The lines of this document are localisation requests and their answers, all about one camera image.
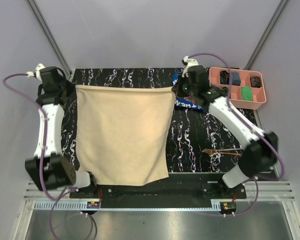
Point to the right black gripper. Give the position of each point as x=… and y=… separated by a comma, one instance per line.
x=181, y=80

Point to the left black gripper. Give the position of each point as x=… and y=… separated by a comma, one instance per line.
x=70, y=86

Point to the beige cloth napkin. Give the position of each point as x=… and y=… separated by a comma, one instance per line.
x=122, y=133

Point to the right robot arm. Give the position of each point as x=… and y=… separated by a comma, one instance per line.
x=260, y=149

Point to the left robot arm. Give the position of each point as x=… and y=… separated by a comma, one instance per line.
x=48, y=168

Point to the blue printed folded cloth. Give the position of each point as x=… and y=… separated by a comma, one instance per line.
x=184, y=102

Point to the black patterned roll top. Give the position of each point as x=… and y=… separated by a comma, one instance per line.
x=224, y=77

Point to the black yellow patterned roll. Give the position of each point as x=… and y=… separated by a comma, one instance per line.
x=226, y=92

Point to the blue-grey rolled cloth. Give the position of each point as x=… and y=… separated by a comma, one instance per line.
x=236, y=80

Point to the green rolled cloth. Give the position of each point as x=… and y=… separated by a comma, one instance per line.
x=247, y=93

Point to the pink divided organizer tray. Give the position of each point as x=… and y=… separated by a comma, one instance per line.
x=259, y=94

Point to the dark brown rolled cloth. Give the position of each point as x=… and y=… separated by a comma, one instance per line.
x=255, y=82

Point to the black marble table mat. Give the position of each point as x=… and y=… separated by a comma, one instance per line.
x=190, y=131

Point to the copper fork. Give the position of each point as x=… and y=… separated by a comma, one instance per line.
x=214, y=152

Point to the silver knife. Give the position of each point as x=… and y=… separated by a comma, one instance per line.
x=229, y=149

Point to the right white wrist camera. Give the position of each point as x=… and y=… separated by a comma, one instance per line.
x=189, y=62

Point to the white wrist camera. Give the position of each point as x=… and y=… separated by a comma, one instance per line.
x=36, y=73
x=189, y=62

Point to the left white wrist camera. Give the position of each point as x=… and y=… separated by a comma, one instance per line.
x=36, y=73

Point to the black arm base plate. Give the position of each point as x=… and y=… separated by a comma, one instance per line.
x=178, y=190

